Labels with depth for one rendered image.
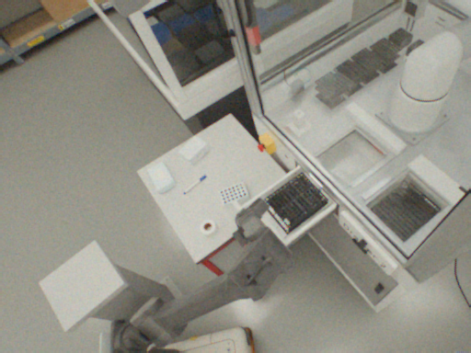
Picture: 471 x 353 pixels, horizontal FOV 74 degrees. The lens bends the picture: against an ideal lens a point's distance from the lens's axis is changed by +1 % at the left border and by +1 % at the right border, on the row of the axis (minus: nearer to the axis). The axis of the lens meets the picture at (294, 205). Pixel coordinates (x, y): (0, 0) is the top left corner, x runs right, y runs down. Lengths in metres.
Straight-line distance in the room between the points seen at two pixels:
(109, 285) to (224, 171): 0.72
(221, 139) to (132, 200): 1.21
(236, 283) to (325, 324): 1.49
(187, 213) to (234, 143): 0.44
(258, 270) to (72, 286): 1.20
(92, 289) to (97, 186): 1.47
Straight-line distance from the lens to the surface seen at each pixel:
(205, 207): 1.51
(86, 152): 3.24
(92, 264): 1.66
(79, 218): 2.89
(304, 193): 1.28
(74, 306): 1.65
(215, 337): 1.84
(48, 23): 4.66
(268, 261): 0.60
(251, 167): 1.56
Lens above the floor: 2.03
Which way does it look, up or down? 64 degrees down
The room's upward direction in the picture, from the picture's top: 10 degrees counter-clockwise
